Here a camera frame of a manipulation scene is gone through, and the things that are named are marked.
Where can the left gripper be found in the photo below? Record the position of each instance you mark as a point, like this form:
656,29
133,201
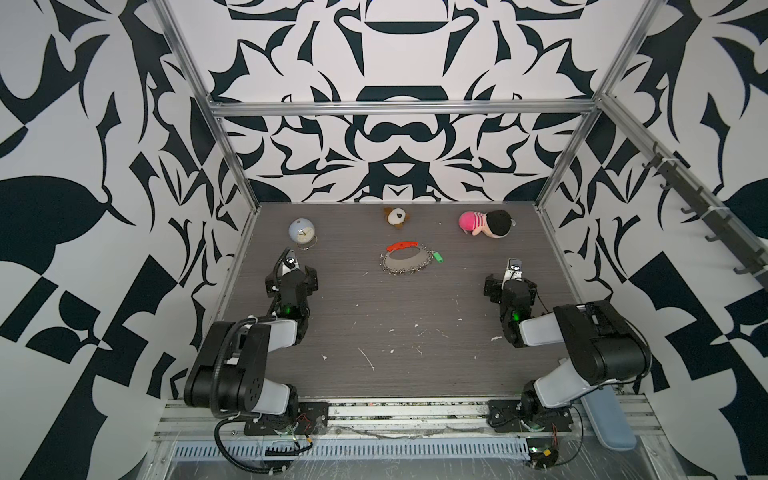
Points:
271,285

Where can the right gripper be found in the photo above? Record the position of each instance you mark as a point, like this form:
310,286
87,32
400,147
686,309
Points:
497,291

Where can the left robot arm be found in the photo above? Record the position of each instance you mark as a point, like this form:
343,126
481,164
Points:
228,376

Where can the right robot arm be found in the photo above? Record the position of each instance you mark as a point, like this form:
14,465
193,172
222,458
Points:
602,347

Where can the blue round alarm clock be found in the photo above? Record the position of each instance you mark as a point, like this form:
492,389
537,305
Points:
302,232

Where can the pink plush doll black hair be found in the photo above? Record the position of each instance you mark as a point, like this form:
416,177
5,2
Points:
495,224

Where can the brown white plush toy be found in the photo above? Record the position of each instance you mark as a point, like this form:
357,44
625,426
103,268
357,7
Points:
396,217

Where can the blue grey pad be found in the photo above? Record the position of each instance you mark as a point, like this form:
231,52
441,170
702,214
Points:
608,420

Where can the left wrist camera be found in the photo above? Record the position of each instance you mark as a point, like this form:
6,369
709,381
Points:
287,262

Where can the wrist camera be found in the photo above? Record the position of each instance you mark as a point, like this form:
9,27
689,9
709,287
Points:
287,262
513,270

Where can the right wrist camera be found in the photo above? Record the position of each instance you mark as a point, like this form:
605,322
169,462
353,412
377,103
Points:
513,270

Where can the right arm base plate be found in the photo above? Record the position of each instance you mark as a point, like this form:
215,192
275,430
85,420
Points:
513,416

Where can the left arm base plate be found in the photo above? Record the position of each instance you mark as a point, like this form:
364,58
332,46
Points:
303,418

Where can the black wall hook rail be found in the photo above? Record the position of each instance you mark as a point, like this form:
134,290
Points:
701,204

